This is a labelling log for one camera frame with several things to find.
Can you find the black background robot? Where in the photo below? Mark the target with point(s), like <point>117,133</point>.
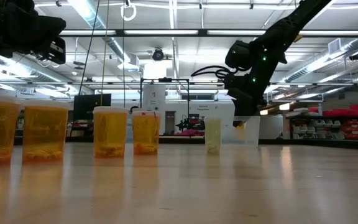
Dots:
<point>186,124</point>

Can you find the silver air duct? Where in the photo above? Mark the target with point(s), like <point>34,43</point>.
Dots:
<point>322,62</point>
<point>89,12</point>

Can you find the black aluminium rig frame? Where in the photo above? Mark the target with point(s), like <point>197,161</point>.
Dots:
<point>120,32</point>

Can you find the white cabinet machine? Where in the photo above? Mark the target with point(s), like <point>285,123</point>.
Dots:
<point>154,99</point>

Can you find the white enclosure with text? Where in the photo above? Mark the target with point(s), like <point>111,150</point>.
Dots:
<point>210,109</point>

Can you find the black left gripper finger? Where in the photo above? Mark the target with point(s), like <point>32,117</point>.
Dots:
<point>48,23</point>

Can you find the black background frame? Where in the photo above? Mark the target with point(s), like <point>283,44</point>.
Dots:
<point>165,80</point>

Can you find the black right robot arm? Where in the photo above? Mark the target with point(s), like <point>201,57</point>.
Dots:
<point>269,46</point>

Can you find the clear plastic bin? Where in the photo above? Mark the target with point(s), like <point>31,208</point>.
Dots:
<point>130,130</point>
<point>253,133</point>

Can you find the black overhead camera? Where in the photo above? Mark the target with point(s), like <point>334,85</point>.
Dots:
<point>158,54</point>

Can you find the black monitor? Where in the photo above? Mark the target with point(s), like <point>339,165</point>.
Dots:
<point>85,107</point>

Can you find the red bin shelf rack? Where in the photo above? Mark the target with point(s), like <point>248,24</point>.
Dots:
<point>353,112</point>

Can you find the black ceiling speaker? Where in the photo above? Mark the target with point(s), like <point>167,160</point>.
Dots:
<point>356,56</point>

